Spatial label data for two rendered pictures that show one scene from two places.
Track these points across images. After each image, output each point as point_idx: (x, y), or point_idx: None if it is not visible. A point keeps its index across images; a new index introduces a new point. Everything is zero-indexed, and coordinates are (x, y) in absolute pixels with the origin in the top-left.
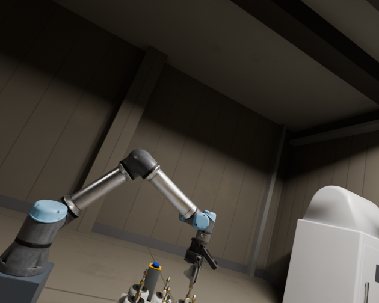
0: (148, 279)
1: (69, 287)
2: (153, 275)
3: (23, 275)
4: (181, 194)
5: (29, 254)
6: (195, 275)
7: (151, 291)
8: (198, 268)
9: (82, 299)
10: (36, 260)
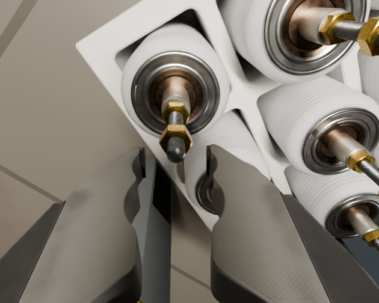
0: (162, 269)
1: (182, 285)
2: (154, 284)
3: None
4: None
5: None
6: (134, 199)
7: (151, 225)
8: (119, 286)
9: (184, 258)
10: None
